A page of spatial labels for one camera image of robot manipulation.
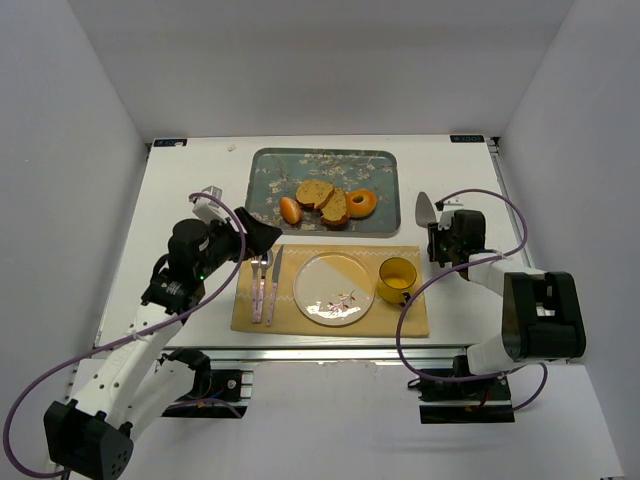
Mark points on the yellow mug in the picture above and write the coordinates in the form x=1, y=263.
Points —
x=396, y=280

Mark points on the round orange bread roll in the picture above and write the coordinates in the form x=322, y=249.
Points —
x=290, y=210

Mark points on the blue label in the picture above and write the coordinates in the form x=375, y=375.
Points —
x=466, y=138
x=170, y=142

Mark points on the blue floral serving tray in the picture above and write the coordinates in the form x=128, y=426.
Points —
x=278, y=172

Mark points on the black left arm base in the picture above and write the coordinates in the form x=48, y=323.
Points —
x=216, y=392

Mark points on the small toasted bread slice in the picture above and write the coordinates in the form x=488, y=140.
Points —
x=336, y=211

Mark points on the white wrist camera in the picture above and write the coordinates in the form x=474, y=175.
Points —
x=206, y=209
x=447, y=209

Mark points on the silver knife pink handle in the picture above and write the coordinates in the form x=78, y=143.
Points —
x=275, y=281

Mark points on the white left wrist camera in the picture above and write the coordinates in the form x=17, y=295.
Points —
x=206, y=209

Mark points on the blue label left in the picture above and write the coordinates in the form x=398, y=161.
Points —
x=170, y=142

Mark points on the silver cake server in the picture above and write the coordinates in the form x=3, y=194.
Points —
x=425, y=213

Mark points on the blue label right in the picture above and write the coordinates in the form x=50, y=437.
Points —
x=466, y=138

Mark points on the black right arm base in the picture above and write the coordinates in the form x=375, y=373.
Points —
x=480, y=402

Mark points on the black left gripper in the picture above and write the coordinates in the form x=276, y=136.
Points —
x=240, y=235

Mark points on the silver fork pink handle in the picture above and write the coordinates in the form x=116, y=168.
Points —
x=255, y=265

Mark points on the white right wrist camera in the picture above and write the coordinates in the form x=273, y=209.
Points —
x=447, y=209

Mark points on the aluminium table rail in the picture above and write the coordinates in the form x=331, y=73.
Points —
x=329, y=353

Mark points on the white and yellow plate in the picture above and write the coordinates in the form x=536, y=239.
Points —
x=333, y=289

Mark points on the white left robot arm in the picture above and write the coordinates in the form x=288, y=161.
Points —
x=93, y=434

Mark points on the orange bagel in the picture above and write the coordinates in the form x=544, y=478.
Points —
x=361, y=203

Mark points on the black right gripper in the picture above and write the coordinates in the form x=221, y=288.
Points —
x=437, y=240

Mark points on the silver spoon pink handle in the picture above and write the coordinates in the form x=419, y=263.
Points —
x=265, y=263

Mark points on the large toasted bread slice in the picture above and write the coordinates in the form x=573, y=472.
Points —
x=314, y=193

